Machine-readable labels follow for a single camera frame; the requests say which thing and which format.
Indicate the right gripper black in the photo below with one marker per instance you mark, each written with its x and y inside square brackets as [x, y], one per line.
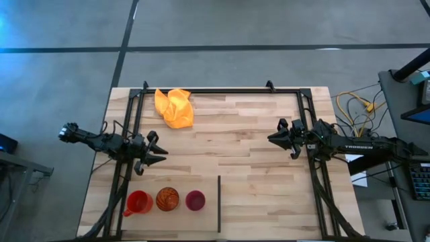
[307, 142]

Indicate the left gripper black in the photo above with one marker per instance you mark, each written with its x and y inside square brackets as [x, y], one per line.
[139, 149]

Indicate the red patterned glass tumbler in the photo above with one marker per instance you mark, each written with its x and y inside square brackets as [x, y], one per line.
[167, 199]

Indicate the red plastic mug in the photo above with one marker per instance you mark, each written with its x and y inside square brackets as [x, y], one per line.
[139, 202]

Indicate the pink plastic cup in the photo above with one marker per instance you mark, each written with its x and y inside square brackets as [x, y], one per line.
[195, 200]

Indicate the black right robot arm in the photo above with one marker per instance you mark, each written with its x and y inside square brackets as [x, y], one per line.
[359, 148]

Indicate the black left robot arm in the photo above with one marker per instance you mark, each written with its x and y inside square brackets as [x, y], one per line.
[100, 141]

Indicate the orange cloth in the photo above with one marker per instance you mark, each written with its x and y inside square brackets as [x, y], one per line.
[176, 109]

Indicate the grey side desk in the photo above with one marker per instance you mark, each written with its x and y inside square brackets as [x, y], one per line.
[396, 101]

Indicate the grey side table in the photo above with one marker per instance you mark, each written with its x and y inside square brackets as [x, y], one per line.
[20, 168]

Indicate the backlit keyboard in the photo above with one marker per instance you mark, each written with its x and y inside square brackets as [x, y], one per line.
[420, 181]

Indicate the black pole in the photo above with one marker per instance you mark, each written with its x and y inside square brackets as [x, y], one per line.
[411, 67]

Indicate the black device with blue light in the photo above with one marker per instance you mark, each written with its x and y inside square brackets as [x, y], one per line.
[7, 144]

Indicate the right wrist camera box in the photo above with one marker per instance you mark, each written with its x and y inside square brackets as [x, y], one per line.
[298, 126]

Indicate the black metal table frame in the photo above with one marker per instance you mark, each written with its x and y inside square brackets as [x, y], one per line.
[218, 91]

